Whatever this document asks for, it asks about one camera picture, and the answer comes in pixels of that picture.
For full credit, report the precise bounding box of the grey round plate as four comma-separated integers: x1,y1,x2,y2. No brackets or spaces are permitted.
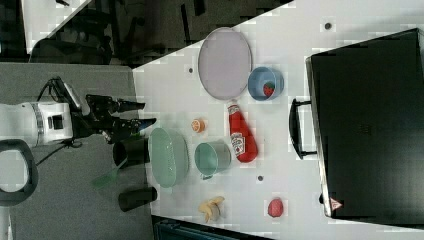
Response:
198,27,252,100

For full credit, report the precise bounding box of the green oval strainer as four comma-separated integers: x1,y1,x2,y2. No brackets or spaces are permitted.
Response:
148,128,189,188

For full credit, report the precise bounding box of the green mug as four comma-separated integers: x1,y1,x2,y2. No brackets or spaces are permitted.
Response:
194,140,231,180

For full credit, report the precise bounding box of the green slotted spatula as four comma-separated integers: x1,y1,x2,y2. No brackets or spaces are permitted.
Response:
91,160,127,189

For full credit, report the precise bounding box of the pink round fruit toy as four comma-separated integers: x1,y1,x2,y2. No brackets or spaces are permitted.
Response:
268,198,284,218

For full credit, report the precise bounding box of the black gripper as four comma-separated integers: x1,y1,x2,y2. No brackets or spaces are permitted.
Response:
70,94,157,144

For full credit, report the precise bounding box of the orange slice toy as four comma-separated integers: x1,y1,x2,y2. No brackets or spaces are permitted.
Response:
191,119,206,133

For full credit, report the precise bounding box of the blue bowl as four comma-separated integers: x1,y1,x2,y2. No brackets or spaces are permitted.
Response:
247,67,284,101

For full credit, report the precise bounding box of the red strawberry toy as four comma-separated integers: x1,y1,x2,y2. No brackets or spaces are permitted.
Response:
263,82,275,97

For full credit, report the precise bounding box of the black utensil holder cup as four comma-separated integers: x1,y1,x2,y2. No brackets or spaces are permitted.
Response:
113,137,150,168

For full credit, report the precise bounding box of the yellow banana toy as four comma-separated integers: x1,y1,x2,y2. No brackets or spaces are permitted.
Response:
198,196,225,223

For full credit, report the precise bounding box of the black cylinder cup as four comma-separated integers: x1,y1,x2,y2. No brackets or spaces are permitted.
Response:
118,187,158,212

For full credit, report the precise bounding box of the red ketchup bottle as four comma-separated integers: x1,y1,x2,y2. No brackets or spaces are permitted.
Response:
227,102,258,163

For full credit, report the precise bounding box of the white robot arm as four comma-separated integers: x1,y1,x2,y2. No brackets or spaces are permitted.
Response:
1,94,156,209

